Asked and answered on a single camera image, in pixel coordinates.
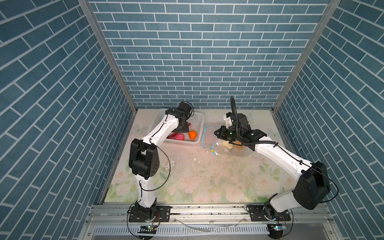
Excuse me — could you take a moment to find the red toy chili pepper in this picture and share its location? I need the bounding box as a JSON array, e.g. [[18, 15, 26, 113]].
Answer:
[[168, 133, 178, 139]]

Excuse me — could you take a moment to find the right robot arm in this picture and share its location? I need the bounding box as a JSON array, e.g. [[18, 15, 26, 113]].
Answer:
[[214, 112, 331, 219]]

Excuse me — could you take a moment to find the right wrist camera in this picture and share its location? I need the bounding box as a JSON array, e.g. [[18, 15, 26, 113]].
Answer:
[[224, 115, 233, 129]]

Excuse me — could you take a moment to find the clear zip bag blue zipper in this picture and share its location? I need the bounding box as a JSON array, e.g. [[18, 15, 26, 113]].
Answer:
[[201, 113, 256, 156]]

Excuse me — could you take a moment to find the aluminium front rail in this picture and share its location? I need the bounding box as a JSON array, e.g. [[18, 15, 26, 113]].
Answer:
[[86, 203, 334, 225]]

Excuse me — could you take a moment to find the black corrugated cable hose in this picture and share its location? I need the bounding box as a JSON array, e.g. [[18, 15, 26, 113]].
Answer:
[[229, 95, 278, 148]]

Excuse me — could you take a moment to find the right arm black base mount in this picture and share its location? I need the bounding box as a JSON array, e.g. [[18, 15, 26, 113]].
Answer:
[[245, 205, 292, 222]]

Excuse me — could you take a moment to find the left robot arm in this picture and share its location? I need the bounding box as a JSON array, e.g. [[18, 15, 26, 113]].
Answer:
[[129, 101, 194, 210]]

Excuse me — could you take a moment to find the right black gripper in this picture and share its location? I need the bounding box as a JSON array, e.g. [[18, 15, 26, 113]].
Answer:
[[213, 124, 242, 142]]

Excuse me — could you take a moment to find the white slotted cable duct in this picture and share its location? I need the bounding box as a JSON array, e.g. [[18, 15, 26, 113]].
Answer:
[[93, 224, 270, 237]]

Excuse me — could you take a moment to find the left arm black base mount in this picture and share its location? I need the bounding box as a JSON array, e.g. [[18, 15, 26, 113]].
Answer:
[[128, 205, 171, 223]]

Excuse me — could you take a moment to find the orange toy tangerine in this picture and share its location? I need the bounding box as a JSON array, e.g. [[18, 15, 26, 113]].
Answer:
[[188, 131, 198, 140]]

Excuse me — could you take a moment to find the yellow toy lemon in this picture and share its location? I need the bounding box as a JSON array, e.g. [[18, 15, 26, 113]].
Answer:
[[232, 141, 245, 149]]

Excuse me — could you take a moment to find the white plastic perforated basket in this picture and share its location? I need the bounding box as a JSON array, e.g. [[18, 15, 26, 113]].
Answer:
[[150, 109, 204, 146]]

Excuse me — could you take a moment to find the pink toy fruit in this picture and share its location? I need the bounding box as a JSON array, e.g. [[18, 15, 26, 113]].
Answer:
[[175, 133, 185, 141]]

